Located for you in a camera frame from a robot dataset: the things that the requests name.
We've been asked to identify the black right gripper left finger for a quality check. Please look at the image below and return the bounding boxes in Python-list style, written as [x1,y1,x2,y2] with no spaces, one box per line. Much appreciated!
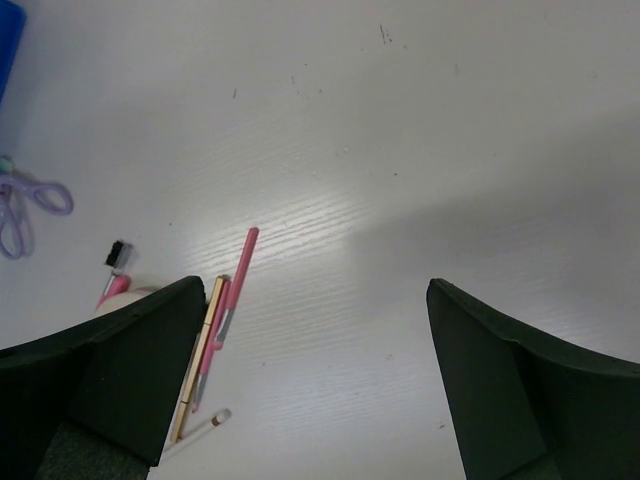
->
[1,276,206,479]

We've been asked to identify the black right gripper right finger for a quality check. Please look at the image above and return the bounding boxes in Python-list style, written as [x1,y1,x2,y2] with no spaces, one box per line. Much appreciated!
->
[426,279,639,479]

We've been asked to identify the round cream powder puff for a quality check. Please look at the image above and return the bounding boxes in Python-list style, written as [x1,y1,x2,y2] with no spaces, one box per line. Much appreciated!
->
[94,287,157,318]

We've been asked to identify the white thin makeup pencil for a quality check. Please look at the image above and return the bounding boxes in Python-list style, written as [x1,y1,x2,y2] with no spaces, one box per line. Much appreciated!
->
[162,408,232,454]

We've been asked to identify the long pink makeup brush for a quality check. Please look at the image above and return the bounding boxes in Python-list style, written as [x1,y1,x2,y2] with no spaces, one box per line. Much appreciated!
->
[213,227,260,350]

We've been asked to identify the pink brow comb brush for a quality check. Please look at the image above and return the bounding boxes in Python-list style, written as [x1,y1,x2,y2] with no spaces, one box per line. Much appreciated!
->
[96,240,137,308]

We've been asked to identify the blue divided plastic bin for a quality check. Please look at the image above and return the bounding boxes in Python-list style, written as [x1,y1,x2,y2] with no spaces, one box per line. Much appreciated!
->
[0,0,26,99]

